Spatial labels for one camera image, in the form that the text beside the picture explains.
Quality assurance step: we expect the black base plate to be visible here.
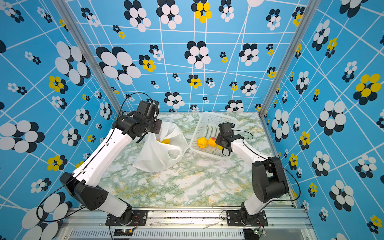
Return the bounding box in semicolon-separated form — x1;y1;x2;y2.
226;209;268;227
105;209;149;227

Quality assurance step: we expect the aluminium front rail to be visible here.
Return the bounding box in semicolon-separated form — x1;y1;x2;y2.
57;206;317;240

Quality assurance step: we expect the yellow fruit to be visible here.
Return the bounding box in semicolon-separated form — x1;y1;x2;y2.
197;137;208;149

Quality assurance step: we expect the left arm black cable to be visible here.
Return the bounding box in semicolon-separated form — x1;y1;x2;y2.
35;92;154;223

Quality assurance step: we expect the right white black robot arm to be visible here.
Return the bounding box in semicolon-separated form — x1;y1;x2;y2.
216;122;289;219

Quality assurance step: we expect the white plastic bag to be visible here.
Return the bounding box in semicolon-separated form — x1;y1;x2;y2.
133;122;189;173

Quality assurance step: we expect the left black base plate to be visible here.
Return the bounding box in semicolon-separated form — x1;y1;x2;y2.
105;209;149;227

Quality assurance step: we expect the right aluminium corner post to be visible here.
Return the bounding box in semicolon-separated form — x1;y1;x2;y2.
260;0;321;117

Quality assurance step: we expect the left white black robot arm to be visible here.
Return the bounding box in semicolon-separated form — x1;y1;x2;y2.
60;101;162;225

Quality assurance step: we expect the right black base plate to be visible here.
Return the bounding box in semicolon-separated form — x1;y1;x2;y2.
226;209;268;227

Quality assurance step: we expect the left aluminium corner post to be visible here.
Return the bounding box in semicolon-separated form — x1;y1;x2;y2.
52;1;122;114

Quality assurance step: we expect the red orange fruit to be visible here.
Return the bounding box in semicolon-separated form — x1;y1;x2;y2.
208;137;217;148

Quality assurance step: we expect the aluminium corner post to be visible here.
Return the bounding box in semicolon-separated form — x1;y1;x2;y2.
260;0;321;117
52;1;122;114

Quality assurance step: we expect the white plastic basket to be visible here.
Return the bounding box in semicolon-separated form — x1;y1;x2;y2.
189;112;238;160

